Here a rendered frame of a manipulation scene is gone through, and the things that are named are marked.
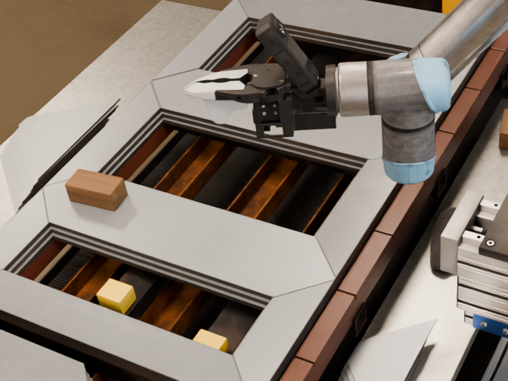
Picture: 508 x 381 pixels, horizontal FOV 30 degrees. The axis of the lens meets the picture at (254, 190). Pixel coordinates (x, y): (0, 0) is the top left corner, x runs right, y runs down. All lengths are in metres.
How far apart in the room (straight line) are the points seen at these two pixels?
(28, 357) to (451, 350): 0.83
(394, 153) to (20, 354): 0.87
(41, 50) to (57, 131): 1.96
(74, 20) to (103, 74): 1.87
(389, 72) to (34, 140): 1.36
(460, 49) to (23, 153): 1.35
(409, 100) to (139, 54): 1.59
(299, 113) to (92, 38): 3.14
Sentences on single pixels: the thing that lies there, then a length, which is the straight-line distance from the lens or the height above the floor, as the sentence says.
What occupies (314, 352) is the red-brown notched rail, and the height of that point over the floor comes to 0.83.
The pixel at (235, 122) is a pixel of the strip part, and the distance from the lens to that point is 2.27.
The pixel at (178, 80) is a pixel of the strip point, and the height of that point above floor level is 0.85.
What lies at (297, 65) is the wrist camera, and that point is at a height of 1.49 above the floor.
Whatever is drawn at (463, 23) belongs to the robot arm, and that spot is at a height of 1.47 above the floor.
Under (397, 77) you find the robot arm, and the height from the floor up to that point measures 1.47.
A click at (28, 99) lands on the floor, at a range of 4.12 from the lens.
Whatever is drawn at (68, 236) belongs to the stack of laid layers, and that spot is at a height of 0.83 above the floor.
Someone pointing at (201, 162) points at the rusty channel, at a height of 0.68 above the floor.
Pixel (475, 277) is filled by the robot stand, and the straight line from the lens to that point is 1.77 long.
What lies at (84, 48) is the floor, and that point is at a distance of 4.36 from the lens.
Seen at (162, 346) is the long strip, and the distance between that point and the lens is 1.80.
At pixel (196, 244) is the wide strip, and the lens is 1.97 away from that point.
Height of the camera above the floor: 2.20
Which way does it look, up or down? 41 degrees down
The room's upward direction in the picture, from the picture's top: 9 degrees counter-clockwise
